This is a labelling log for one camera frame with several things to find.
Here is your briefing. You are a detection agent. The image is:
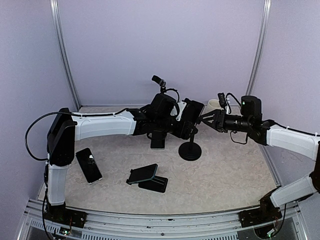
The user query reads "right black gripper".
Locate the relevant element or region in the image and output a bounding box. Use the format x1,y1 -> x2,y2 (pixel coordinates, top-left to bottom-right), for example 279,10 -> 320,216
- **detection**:
199,108 -> 252,133

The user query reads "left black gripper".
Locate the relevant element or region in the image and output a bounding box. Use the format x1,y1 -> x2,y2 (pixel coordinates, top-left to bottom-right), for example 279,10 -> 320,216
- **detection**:
155,115 -> 198,140

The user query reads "purple edged black smartphone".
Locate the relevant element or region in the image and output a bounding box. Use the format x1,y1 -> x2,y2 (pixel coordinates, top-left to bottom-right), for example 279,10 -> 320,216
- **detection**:
185,100 -> 205,124

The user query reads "silver edged black smartphone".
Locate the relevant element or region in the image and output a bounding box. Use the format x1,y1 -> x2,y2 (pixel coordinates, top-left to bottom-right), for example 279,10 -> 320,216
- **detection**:
150,131 -> 167,150

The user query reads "black round-base phone stand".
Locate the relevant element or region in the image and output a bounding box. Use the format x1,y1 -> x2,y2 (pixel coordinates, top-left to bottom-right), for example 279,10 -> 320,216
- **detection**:
151,75 -> 167,94

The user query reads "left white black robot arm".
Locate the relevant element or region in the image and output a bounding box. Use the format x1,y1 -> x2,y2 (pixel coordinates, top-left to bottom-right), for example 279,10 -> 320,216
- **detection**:
45,92 -> 204,223

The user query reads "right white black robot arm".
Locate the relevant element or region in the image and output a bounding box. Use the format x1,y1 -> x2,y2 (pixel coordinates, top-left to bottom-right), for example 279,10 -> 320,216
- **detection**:
198,95 -> 320,222

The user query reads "black folding phone stand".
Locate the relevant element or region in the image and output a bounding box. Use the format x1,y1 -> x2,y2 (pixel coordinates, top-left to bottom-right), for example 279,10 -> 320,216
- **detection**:
138,176 -> 168,193

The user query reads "black smartphone on white stand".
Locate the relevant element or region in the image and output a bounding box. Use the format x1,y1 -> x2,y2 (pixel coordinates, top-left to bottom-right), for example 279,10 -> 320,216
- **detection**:
75,147 -> 103,184

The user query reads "white ceramic mug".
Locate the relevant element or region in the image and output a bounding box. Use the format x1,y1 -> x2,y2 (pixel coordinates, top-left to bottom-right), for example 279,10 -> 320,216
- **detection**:
204,99 -> 230,113

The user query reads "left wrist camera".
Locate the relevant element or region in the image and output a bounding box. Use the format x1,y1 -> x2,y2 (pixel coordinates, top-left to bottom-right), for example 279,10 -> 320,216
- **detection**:
171,98 -> 192,122

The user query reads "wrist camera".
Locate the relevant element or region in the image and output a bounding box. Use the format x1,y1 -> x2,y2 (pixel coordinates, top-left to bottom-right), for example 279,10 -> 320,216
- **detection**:
217,92 -> 229,110
171,98 -> 192,122

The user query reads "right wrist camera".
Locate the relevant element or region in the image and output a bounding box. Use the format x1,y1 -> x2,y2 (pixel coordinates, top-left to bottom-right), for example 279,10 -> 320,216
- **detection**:
217,92 -> 229,110

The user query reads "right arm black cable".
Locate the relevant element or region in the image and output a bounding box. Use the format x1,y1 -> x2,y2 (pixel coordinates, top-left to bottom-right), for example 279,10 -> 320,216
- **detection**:
226,92 -> 248,146

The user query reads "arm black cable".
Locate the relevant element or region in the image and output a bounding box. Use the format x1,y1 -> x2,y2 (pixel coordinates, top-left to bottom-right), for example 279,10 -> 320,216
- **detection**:
24,87 -> 181,161
226,92 -> 248,146

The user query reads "right aluminium corner post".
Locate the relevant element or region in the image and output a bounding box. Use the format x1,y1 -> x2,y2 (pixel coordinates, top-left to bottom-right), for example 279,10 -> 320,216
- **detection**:
245,0 -> 272,95

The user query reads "aluminium corner post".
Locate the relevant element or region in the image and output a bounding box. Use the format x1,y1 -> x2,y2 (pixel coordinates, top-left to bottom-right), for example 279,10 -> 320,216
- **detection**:
50,0 -> 82,110
245,0 -> 272,95

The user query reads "aluminium front rail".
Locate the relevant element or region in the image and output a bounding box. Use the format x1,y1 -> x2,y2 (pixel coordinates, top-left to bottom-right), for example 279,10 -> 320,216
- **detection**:
14,199 -> 311,240

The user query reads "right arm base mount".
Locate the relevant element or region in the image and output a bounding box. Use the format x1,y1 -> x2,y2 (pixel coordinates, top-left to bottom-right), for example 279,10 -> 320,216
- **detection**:
238,196 -> 283,228

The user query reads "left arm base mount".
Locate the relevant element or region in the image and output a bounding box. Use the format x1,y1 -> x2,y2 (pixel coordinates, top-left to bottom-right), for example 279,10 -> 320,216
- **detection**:
44,204 -> 87,229

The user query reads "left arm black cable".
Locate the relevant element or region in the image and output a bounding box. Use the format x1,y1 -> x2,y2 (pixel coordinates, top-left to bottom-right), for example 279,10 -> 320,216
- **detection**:
24,87 -> 181,161

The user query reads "left aluminium corner post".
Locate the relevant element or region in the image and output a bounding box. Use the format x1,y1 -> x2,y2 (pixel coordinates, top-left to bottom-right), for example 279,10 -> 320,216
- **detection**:
50,0 -> 82,110

